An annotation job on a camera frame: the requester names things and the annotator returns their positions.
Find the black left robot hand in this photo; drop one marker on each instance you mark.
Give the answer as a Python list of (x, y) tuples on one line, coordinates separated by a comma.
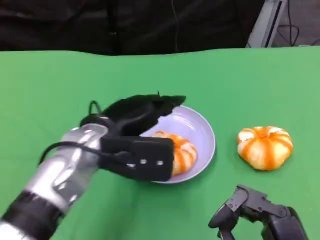
[(135, 112)]

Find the black backdrop curtain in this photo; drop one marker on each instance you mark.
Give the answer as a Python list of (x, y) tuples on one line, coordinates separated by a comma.
[(100, 22)]

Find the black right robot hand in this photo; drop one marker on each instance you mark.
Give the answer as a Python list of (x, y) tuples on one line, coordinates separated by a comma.
[(272, 215)]

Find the lilac plate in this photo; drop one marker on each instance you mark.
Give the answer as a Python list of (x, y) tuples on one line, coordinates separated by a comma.
[(192, 130)]

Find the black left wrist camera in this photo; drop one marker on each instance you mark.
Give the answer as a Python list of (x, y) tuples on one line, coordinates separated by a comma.
[(147, 157)]

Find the green table cloth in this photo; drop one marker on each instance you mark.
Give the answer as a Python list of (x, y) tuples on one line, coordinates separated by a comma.
[(225, 82)]

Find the grey metal stand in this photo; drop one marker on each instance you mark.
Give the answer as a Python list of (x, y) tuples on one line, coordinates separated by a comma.
[(266, 25)]

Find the orange and white bread roll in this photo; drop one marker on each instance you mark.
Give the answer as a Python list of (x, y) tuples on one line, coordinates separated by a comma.
[(183, 152), (265, 148)]

